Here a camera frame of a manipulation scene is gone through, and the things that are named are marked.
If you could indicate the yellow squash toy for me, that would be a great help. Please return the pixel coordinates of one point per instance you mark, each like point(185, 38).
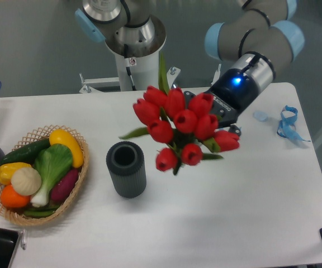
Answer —
point(63, 137)

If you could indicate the cream steamed bun toy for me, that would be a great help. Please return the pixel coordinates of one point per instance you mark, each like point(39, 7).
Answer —
point(26, 181)

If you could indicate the dark grey ribbed vase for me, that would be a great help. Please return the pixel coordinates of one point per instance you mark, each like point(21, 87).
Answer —
point(126, 164)

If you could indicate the blue ribbon bundle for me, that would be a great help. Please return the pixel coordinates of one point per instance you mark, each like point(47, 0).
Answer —
point(286, 127)

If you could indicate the woven wicker basket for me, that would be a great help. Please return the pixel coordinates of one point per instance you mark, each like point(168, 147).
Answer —
point(33, 136)

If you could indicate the light blue cap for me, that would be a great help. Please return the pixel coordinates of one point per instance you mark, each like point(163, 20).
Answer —
point(260, 116)

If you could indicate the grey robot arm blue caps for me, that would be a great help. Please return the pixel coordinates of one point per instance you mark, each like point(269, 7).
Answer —
point(261, 43)

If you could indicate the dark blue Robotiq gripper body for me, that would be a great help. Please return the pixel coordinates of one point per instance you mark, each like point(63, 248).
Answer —
point(233, 93)

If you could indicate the green cucumber toy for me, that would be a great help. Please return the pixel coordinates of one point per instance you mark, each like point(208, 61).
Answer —
point(27, 153)

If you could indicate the red tulip bouquet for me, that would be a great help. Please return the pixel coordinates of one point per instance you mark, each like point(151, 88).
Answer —
point(189, 130)

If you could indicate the yellow bell pepper toy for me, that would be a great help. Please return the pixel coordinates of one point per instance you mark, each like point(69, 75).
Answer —
point(7, 171)

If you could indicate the purple sweet potato toy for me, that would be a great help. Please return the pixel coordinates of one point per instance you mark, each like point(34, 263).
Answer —
point(62, 189)

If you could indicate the green bok choy toy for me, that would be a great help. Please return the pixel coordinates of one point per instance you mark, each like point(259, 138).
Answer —
point(52, 164)

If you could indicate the black smartphone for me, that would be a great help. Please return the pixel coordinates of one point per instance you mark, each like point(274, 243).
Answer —
point(8, 245)

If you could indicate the green pea pod toy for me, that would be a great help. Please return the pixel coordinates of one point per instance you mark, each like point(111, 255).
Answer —
point(40, 212)

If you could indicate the white metal mounting frame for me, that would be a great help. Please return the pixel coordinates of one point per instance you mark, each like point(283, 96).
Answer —
point(113, 85)

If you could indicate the clear pen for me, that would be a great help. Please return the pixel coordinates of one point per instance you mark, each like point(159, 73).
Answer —
point(23, 241)

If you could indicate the orange fruit toy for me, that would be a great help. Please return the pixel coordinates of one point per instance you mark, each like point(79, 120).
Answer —
point(11, 199)

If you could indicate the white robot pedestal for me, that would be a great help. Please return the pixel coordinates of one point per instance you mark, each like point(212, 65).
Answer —
point(137, 73)

